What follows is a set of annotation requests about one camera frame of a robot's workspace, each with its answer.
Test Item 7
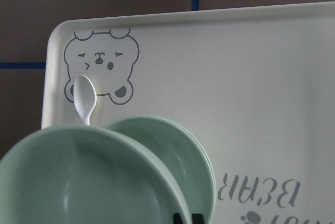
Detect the white bear tray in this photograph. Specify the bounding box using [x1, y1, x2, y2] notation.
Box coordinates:
[41, 2, 334, 223]

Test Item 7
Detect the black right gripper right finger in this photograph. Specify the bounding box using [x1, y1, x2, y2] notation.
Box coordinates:
[192, 213, 205, 224]

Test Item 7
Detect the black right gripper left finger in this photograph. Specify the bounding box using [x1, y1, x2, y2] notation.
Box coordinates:
[173, 213, 184, 224]

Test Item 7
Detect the white plastic spoon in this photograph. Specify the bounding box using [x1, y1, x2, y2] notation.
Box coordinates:
[73, 75, 97, 125]

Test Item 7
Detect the green bowl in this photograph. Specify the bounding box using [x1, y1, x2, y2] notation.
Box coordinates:
[105, 116, 216, 223]
[1, 126, 192, 223]

